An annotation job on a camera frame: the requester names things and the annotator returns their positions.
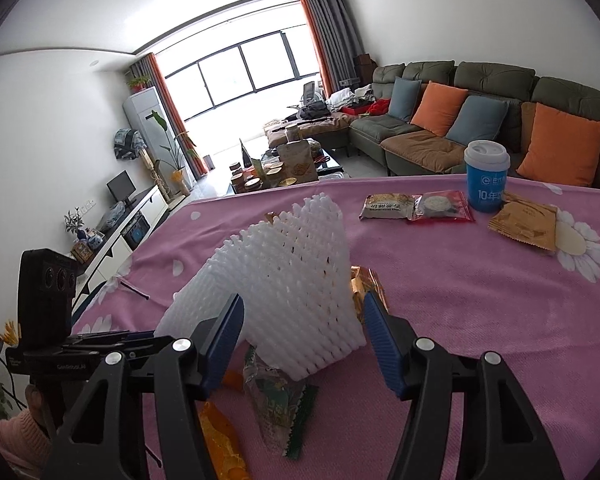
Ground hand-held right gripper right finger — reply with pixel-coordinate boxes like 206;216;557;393
362;291;566;480

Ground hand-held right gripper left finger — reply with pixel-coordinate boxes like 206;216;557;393
42;292;246;480

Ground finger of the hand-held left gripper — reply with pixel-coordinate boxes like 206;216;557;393
72;330;156;343
60;336;181;361

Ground gold foil wrapper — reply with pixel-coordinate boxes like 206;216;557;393
349;265;388;326

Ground green clear snack wrapper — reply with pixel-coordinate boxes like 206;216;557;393
242;345;321;461

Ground orange snack wrapper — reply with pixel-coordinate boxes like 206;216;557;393
197;370;253;480

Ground white foam fruit net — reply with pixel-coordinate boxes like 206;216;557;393
155;192;368;381

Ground person's left forearm pink sleeve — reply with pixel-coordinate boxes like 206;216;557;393
0;385;56;480

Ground yellow wheat in dark vase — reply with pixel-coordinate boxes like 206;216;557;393
0;319;21;356

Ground thin black strip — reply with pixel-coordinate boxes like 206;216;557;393
120;280;151;301

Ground pink floral blanket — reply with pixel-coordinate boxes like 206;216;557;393
70;172;600;480

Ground small plant in vase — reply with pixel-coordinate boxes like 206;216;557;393
64;207;88;241

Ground white black tv cabinet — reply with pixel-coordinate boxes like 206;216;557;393
75;182;173;306

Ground clear plastic bag blue contents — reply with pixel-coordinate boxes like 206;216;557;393
102;202;128;228

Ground grey snack packet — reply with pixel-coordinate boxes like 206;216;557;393
358;194;421;222

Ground black monitor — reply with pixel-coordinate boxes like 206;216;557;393
106;170;136;206

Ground red clear snack packet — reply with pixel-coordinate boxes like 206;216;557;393
407;190;476;223

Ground wooden floor stand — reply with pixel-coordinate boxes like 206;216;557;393
140;147;173;206

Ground tall leafy plant yellow vase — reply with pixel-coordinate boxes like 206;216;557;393
147;110;201;196

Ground brown snack packet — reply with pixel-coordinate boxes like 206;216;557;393
488;200;561;253

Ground blue patterned jacket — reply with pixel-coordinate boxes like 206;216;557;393
112;128;148;161

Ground dark coffee table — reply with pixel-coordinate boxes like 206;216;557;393
227;137;353;196

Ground blue white paper cup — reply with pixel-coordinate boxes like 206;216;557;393
463;140;511;211

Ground brown paper bag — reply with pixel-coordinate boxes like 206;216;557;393
276;141;321;186

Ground brown sofa mat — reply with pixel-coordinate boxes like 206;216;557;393
380;130;468;171

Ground white standing air conditioner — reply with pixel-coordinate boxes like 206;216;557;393
122;87;173;161

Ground brown covered chaise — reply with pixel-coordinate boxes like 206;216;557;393
265;110;361;151

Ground orange grey curtain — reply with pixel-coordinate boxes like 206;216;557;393
130;52;206;176
300;0;366;96

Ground small orange cushion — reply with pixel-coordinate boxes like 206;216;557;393
411;81;468;137

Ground black bag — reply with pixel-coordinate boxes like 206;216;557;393
297;101;331;121

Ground large blue-grey cushion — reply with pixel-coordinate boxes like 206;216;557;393
446;95;509;147

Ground small blue-grey cushion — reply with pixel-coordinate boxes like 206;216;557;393
389;76;423;122

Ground white clothes pile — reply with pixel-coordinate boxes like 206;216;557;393
327;87;376;111

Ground office chair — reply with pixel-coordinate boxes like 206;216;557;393
300;80;326;106

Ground large orange cushion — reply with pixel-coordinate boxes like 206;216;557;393
516;102;600;188

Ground large window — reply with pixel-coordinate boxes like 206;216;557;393
155;30;326;126

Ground green sofa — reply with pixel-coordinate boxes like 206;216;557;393
350;60;600;191

